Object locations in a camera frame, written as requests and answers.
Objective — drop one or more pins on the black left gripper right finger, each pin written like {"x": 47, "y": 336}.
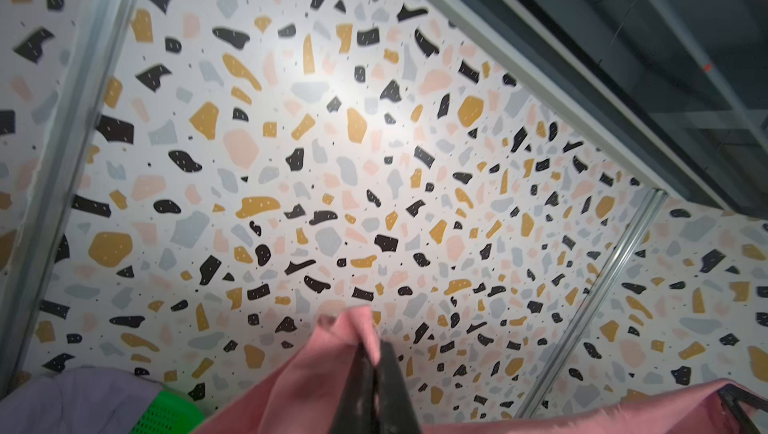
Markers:
{"x": 395, "y": 413}

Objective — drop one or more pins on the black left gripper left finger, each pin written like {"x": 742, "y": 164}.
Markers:
{"x": 358, "y": 395}

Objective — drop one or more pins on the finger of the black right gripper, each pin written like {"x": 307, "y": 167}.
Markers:
{"x": 734, "y": 399}

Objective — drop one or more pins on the green plastic basket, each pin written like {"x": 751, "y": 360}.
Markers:
{"x": 169, "y": 414}

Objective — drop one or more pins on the lavender t-shirt in basket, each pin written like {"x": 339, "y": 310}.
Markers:
{"x": 83, "y": 400}

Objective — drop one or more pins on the right aluminium corner post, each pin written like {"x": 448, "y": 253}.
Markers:
{"x": 625, "y": 247}

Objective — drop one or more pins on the aluminium corner post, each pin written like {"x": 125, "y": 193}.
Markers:
{"x": 101, "y": 27}
{"x": 625, "y": 247}

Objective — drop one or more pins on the left aluminium corner post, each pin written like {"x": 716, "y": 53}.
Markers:
{"x": 101, "y": 27}

